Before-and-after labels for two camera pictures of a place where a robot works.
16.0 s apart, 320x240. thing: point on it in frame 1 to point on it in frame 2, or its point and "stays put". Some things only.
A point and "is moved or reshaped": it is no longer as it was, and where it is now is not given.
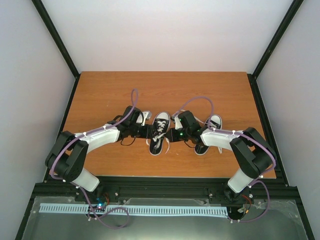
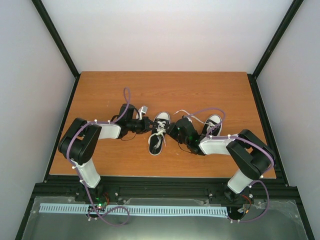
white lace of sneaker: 160,125 is moved or reshaped
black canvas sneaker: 160,127 stays put
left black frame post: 45,17 stays put
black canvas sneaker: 214,121 stays put
